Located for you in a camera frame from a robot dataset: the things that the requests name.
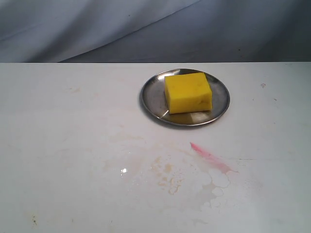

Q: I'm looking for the yellow sponge block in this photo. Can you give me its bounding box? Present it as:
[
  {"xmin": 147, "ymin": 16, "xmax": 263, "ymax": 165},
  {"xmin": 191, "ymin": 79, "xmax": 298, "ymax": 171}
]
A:
[{"xmin": 164, "ymin": 72, "xmax": 212, "ymax": 114}]

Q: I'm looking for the brown liquid spill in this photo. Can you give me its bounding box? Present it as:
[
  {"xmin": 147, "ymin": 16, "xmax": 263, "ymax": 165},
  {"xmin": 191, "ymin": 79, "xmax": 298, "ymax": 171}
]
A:
[{"xmin": 106, "ymin": 135, "xmax": 241, "ymax": 214}]

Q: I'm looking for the round steel plate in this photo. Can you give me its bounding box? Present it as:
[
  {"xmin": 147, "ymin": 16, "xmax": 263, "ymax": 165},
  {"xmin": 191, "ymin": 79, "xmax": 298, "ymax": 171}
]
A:
[{"xmin": 139, "ymin": 68, "xmax": 230, "ymax": 127}]

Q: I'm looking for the grey backdrop cloth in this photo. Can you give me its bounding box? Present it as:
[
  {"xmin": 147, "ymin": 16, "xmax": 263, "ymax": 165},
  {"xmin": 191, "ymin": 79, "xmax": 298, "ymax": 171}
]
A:
[{"xmin": 0, "ymin": 0, "xmax": 311, "ymax": 63}]

